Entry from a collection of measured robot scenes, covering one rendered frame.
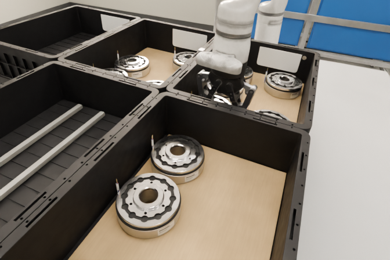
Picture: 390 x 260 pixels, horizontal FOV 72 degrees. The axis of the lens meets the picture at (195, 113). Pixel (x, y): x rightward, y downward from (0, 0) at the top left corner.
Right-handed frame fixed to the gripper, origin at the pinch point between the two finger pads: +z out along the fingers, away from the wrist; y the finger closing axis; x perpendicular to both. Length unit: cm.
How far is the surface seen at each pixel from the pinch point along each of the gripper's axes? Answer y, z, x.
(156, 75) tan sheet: 25.7, 2.5, -10.2
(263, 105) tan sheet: -7.4, 2.4, -11.9
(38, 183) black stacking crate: 20.7, 2.8, 34.4
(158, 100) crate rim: 9.0, -7.5, 13.3
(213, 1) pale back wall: 124, 45, -276
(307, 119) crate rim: -18.2, -7.6, 3.9
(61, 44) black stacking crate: 68, 3, -11
